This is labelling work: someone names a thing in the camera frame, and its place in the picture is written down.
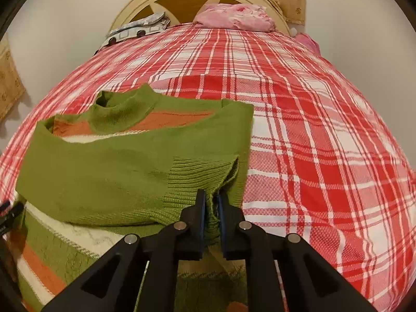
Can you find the grey white patterned pillow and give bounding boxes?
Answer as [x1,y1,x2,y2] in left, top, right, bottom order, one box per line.
[97,12,171,52]

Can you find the pink cloth beside bed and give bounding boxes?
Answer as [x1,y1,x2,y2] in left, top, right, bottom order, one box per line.
[293,32,321,55]

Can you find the pink floral blanket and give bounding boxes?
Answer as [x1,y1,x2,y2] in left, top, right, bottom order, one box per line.
[192,4,276,33]

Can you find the red white plaid bedsheet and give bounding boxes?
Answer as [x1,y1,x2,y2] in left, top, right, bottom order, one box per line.
[1,25,415,311]

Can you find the beige left window curtain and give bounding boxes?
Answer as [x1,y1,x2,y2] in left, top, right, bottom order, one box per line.
[0,36,26,121]

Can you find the green orange striped sweater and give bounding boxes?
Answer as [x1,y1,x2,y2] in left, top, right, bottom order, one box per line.
[8,84,253,311]

